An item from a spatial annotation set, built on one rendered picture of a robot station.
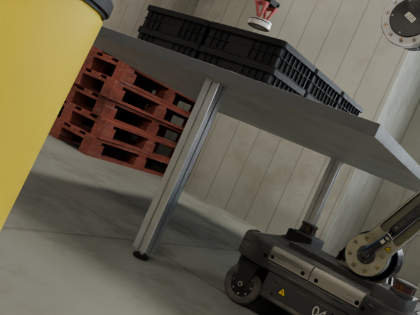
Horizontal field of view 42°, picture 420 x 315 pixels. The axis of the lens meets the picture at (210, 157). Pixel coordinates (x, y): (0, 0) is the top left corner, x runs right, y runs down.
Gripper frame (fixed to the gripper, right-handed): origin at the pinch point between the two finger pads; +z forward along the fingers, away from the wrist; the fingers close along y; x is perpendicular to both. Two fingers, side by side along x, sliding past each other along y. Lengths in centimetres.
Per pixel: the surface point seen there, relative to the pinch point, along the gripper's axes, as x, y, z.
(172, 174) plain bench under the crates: 30, 50, 75
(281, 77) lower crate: 30.8, 12.2, 26.8
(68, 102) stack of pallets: -208, -59, 64
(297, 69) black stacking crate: 29.4, 2.5, 19.9
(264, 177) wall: -88, -167, 66
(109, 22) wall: -269, -110, -17
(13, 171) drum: 95, 145, 76
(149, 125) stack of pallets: -180, -119, 59
